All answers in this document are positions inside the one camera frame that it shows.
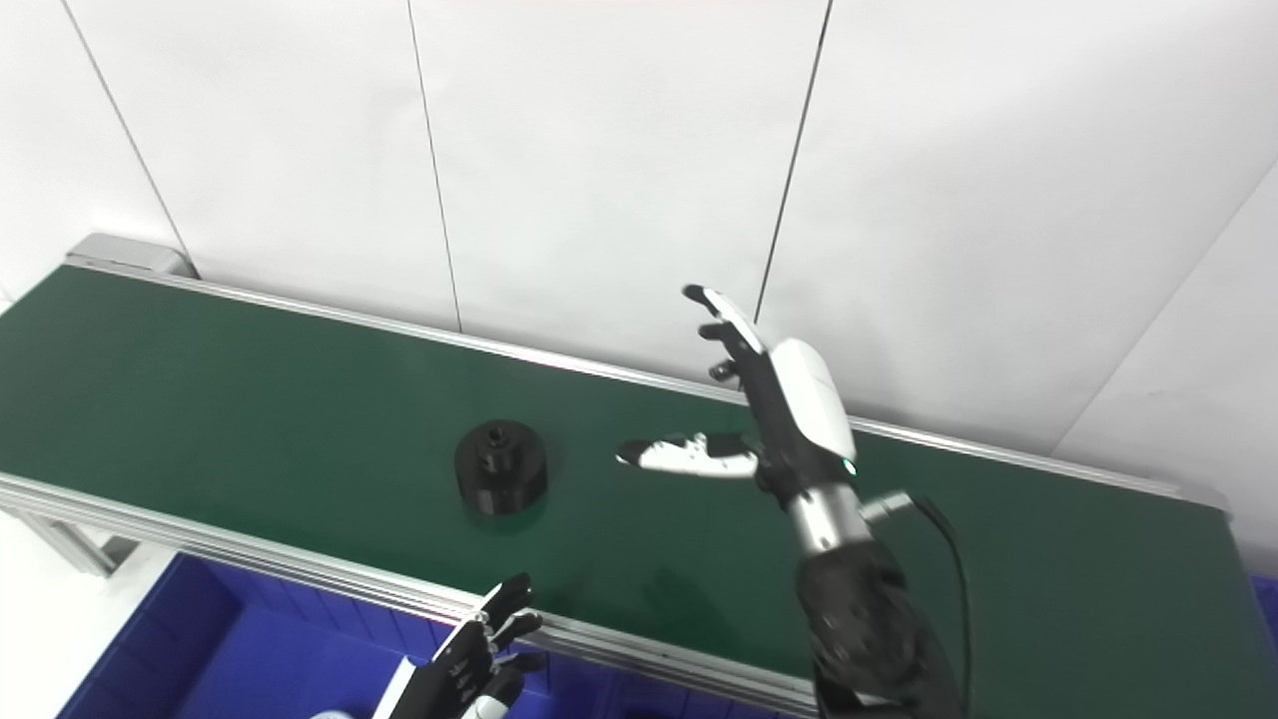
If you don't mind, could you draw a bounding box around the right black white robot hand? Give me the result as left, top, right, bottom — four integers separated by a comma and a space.
616, 285, 860, 510

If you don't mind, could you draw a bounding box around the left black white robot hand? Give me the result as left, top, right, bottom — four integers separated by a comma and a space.
387, 573, 548, 719

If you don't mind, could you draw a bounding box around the black round flanged part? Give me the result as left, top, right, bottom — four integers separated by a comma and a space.
454, 420, 549, 515

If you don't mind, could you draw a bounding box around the green conveyor belt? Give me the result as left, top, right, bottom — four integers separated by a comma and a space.
0, 233, 1278, 719
0, 265, 1278, 719

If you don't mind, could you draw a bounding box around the blue bin with white parts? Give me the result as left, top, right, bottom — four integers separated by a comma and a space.
55, 552, 800, 719

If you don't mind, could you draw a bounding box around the grey conveyor support leg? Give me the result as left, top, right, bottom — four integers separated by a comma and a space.
20, 509, 141, 578

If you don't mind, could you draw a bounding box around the large empty blue bin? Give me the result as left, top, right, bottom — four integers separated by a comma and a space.
1250, 574, 1278, 640

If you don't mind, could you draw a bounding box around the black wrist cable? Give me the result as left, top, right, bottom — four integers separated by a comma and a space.
864, 494, 974, 719

